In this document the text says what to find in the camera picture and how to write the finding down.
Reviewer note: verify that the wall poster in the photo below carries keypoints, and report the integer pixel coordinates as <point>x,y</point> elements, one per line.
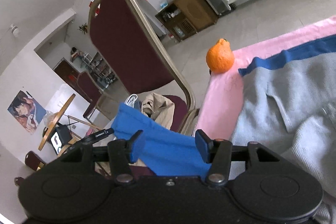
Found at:
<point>25,111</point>

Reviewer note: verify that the wooden cabinet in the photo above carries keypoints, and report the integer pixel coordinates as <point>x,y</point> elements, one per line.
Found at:
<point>197,11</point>

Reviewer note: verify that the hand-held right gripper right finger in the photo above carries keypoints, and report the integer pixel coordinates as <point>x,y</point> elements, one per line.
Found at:
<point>200,145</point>

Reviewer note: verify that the round wall fixture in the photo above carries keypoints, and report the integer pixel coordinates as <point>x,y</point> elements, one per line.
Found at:
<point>15,29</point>

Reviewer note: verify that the maroon chair gold frame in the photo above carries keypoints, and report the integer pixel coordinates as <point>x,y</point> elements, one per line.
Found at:
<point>126,50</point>
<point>89,87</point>

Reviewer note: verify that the grey knit garment blue lining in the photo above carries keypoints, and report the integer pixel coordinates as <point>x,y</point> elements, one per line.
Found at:
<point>275,108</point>

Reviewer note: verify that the beige jacket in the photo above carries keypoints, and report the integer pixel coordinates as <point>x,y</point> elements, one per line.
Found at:
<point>157,108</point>

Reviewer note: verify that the brown door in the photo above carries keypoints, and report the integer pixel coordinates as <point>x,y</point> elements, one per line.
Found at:
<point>67,73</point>

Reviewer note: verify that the pink printed blanket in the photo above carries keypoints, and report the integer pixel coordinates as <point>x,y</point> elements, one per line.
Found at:
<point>223,98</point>

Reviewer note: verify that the long red wall banner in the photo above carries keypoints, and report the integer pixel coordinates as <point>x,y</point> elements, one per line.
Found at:
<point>95,10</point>

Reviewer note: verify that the round wooden table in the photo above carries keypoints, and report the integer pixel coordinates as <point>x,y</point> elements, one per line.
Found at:
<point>60,115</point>

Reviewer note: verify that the shoe rack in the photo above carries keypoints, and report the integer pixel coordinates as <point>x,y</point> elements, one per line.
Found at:
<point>99,71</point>

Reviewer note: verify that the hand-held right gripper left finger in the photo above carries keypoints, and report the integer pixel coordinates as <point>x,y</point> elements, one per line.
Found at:
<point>136,146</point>

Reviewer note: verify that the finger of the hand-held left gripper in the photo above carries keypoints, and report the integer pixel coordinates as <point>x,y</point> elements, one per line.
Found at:
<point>101,134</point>

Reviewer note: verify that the large orange citrus fruit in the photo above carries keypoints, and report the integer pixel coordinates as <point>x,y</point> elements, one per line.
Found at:
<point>220,57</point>

